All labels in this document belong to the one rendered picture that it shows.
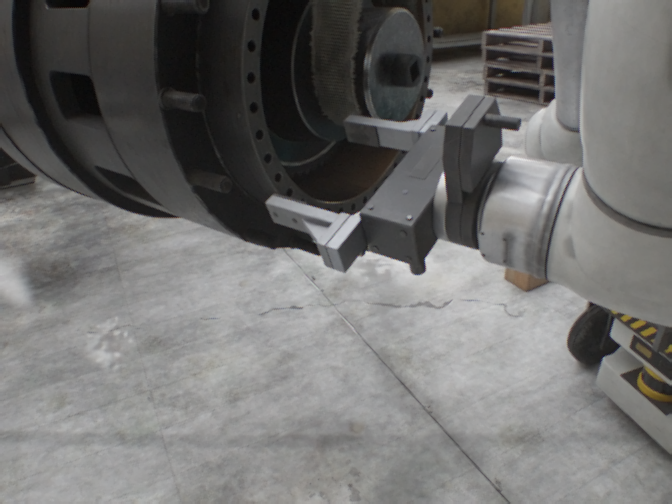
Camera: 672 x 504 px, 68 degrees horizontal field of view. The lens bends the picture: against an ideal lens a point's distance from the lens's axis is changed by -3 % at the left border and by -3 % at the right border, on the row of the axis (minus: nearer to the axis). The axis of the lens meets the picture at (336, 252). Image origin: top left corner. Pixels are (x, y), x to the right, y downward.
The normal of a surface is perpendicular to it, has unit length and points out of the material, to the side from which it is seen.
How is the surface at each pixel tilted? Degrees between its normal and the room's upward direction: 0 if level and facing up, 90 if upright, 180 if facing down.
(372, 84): 90
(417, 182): 20
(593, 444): 0
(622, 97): 109
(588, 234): 100
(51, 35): 77
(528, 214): 62
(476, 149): 90
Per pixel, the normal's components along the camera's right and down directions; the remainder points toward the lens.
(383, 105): 0.80, 0.27
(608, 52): -0.94, 0.33
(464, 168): -0.55, 0.69
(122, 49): -0.59, 0.23
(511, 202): -0.53, -0.11
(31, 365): -0.04, -0.87
